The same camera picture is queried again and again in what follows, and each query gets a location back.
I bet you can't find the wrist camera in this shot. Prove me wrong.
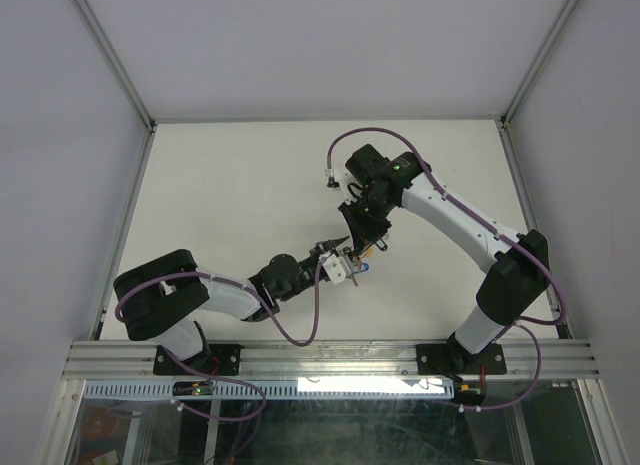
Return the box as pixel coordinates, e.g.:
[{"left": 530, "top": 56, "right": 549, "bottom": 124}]
[
  {"left": 320, "top": 252, "right": 352, "bottom": 285},
  {"left": 324, "top": 167, "right": 352, "bottom": 190}
]

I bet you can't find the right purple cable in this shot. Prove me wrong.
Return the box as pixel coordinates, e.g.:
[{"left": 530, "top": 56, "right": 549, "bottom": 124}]
[{"left": 324, "top": 127, "right": 571, "bottom": 327}]

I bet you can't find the left aluminium frame post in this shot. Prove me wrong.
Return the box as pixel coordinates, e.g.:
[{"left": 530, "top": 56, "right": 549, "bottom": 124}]
[{"left": 63, "top": 0, "right": 157, "bottom": 131}]

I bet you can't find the keyring with yellow handle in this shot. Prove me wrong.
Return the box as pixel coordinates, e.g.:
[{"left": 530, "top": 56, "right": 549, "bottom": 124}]
[{"left": 347, "top": 250, "right": 370, "bottom": 273}]

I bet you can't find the white slotted cable duct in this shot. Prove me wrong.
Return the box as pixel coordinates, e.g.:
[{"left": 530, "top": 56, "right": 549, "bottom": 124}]
[{"left": 85, "top": 376, "right": 454, "bottom": 401}]

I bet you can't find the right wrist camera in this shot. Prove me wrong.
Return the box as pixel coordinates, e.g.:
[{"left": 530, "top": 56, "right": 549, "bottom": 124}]
[{"left": 324, "top": 167, "right": 352, "bottom": 190}]

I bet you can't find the right aluminium frame post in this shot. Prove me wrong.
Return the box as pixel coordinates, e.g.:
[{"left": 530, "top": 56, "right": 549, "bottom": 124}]
[{"left": 499, "top": 0, "right": 590, "bottom": 129}]

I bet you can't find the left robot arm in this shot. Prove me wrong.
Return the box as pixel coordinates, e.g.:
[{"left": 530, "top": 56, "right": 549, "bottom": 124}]
[{"left": 113, "top": 238, "right": 368, "bottom": 374}]

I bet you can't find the aluminium frame post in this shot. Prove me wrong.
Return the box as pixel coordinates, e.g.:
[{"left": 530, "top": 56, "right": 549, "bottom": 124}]
[
  {"left": 499, "top": 0, "right": 590, "bottom": 129},
  {"left": 63, "top": 0, "right": 157, "bottom": 131}
]

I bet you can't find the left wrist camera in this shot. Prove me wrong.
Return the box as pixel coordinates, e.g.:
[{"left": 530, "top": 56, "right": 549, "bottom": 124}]
[{"left": 320, "top": 252, "right": 352, "bottom": 285}]

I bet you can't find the aluminium mounting rail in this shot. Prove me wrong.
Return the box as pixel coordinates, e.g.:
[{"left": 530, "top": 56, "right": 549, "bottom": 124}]
[{"left": 62, "top": 338, "right": 600, "bottom": 381}]

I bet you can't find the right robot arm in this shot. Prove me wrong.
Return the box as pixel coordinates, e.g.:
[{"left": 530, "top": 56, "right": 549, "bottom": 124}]
[{"left": 328, "top": 144, "right": 549, "bottom": 374}]

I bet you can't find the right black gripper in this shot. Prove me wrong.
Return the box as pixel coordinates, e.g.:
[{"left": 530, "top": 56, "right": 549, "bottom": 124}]
[{"left": 338, "top": 192, "right": 395, "bottom": 255}]

